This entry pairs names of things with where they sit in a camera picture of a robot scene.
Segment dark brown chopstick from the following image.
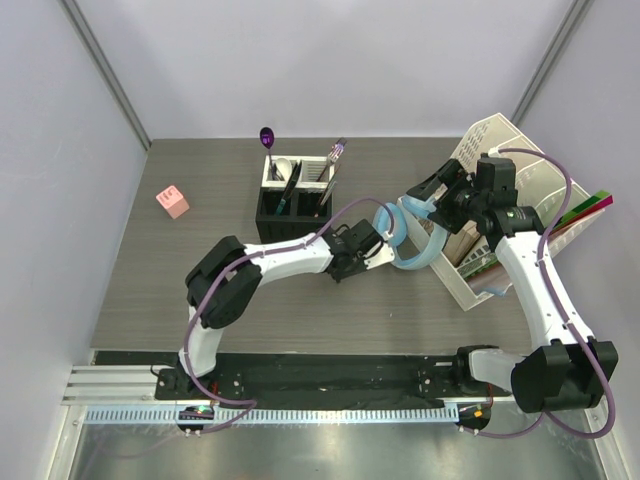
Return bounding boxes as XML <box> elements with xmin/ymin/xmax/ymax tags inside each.
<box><xmin>319</xmin><ymin>165</ymin><xmax>341</xmax><ymax>207</ymax></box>

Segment white desk file organizer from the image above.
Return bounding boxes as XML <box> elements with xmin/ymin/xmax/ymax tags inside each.
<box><xmin>419</xmin><ymin>113</ymin><xmax>605</xmax><ymax>311</ymax></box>

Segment aluminium frame rail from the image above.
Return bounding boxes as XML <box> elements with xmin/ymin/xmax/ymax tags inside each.
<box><xmin>63</xmin><ymin>363</ymin><xmax>513</xmax><ymax>431</ymax></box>

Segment large white ceramic spoon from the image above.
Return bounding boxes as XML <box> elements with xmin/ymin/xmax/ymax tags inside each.
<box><xmin>273</xmin><ymin>157</ymin><xmax>293</xmax><ymax>182</ymax></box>

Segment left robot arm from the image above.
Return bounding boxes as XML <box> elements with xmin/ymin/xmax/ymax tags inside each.
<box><xmin>176</xmin><ymin>220</ymin><xmax>395</xmax><ymax>399</ymax></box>

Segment pink cube power adapter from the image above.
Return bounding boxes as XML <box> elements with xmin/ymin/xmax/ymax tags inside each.
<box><xmin>156</xmin><ymin>185</ymin><xmax>190</xmax><ymax>219</ymax></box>

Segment light blue headphones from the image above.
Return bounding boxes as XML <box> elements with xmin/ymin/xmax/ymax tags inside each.
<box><xmin>373</xmin><ymin>194</ymin><xmax>448</xmax><ymax>270</ymax></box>

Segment rose gold chopstick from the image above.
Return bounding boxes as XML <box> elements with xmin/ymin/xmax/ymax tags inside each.
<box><xmin>314</xmin><ymin>179</ymin><xmax>337</xmax><ymax>218</ymax></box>

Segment black slotted utensil caddy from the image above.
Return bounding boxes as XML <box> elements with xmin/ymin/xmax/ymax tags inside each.
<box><xmin>255</xmin><ymin>188</ymin><xmax>333</xmax><ymax>244</ymax></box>

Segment black knife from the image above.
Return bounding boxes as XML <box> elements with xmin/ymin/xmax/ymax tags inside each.
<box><xmin>282</xmin><ymin>162</ymin><xmax>301</xmax><ymax>201</ymax></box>

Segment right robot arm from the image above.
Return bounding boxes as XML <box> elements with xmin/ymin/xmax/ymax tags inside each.
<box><xmin>403</xmin><ymin>155</ymin><xmax>618</xmax><ymax>413</ymax></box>

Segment green patterned chopstick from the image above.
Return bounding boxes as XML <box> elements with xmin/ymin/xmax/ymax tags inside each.
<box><xmin>275</xmin><ymin>198</ymin><xmax>287</xmax><ymax>216</ymax></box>

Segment green and magenta folders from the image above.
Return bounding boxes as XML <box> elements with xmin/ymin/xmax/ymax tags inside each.
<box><xmin>551</xmin><ymin>190</ymin><xmax>614</xmax><ymax>233</ymax></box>

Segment white slotted utensil caddy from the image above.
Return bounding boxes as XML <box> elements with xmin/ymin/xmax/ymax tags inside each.
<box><xmin>262</xmin><ymin>154</ymin><xmax>339</xmax><ymax>194</ymax></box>

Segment purple iridescent spoon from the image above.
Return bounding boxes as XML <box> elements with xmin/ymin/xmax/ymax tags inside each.
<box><xmin>259</xmin><ymin>126</ymin><xmax>275</xmax><ymax>180</ymax></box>

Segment black mounting base plate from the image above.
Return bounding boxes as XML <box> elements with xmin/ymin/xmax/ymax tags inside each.
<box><xmin>92</xmin><ymin>350</ymin><xmax>531</xmax><ymax>401</ymax></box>

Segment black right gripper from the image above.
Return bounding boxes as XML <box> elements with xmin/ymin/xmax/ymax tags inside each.
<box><xmin>408</xmin><ymin>159</ymin><xmax>488</xmax><ymax>235</ymax></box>

